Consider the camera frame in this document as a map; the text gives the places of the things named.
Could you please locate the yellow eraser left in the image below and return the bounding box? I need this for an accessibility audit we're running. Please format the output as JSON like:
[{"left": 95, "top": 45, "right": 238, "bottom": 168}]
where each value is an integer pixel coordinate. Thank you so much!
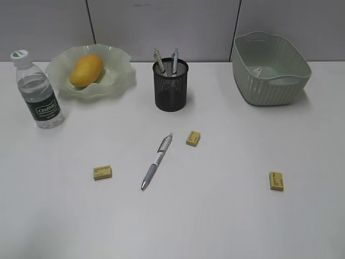
[{"left": 93, "top": 165, "right": 112, "bottom": 181}]

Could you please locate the white waste paper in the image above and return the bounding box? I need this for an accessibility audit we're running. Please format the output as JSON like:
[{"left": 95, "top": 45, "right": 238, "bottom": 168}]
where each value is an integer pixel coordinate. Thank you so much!
[{"left": 252, "top": 66, "right": 266, "bottom": 78}]

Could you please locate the black mesh pen holder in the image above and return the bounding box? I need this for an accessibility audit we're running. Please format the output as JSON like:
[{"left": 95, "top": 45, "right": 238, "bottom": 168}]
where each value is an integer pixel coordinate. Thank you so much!
[{"left": 153, "top": 58, "right": 189, "bottom": 112}]

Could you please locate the yellow mango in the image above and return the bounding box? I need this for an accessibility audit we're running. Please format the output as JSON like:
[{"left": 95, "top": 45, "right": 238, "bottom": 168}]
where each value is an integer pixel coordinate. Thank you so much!
[{"left": 70, "top": 54, "right": 104, "bottom": 87}]

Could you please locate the yellow eraser right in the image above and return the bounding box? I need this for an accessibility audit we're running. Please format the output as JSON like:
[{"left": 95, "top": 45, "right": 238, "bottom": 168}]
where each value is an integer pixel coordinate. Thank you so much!
[{"left": 269, "top": 172, "right": 284, "bottom": 192}]

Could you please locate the yellow eraser middle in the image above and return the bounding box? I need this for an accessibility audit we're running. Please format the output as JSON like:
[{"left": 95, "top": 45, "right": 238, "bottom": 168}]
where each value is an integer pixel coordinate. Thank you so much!
[{"left": 186, "top": 131, "right": 201, "bottom": 147}]

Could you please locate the grey white ballpoint pen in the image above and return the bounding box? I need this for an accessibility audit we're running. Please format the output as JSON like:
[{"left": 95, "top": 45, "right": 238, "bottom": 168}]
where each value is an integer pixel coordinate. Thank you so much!
[{"left": 141, "top": 133, "right": 173, "bottom": 191}]

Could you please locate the blue grey ballpoint pen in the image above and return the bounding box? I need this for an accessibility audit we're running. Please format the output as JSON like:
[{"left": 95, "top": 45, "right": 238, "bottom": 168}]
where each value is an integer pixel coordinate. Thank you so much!
[{"left": 171, "top": 47, "right": 178, "bottom": 77}]

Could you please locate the pale green plastic basket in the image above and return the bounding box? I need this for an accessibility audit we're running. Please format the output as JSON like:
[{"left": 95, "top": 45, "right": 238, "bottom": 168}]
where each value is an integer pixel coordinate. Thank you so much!
[{"left": 232, "top": 31, "right": 312, "bottom": 106}]

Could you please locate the clear plastic water bottle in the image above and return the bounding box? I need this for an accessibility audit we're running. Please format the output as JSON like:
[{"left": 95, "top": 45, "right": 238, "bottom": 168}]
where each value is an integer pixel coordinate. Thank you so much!
[{"left": 10, "top": 50, "right": 64, "bottom": 129}]

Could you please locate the pale green wavy glass plate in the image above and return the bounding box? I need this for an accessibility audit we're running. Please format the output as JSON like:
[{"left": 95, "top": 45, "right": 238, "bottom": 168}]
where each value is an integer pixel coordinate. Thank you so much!
[{"left": 45, "top": 44, "right": 136, "bottom": 101}]

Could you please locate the yellow eraser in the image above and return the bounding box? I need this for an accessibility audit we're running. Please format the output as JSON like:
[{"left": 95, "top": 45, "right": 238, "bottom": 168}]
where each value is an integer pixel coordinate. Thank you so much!
[
  {"left": 186, "top": 131, "right": 201, "bottom": 147},
  {"left": 93, "top": 165, "right": 112, "bottom": 181},
  {"left": 269, "top": 172, "right": 284, "bottom": 192}
]

